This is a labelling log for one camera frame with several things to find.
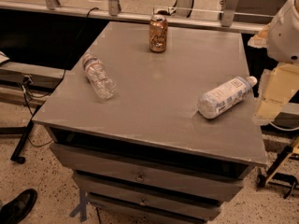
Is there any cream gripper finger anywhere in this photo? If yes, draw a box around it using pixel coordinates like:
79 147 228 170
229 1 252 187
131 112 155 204
253 63 299 125

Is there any orange soda can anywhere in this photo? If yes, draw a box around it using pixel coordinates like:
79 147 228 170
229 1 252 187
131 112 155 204
149 14 168 52

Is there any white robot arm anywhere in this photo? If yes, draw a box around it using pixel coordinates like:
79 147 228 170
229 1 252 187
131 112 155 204
248 0 299 125

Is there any white labelled plastic bottle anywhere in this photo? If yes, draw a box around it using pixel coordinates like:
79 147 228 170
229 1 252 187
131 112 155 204
197 76 257 119

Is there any clear plastic water bottle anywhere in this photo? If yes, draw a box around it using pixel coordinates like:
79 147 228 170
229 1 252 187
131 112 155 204
82 53 116 100

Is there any black yellow stand base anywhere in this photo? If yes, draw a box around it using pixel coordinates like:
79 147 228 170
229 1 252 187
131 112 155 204
257 136 299 199

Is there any grey drawer cabinet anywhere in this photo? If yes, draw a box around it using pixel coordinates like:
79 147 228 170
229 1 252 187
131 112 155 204
35 22 266 224

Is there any blue tape cross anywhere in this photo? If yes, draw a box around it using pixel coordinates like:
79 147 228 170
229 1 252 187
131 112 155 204
69 189 88 222

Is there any metal window railing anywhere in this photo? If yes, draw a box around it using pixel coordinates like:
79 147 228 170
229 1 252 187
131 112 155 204
0 0 299 35

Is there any black stand leg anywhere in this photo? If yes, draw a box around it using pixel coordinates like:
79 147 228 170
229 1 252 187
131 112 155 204
9 105 43 165

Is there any black shoe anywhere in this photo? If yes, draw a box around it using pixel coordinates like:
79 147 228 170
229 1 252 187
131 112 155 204
0 189 37 224

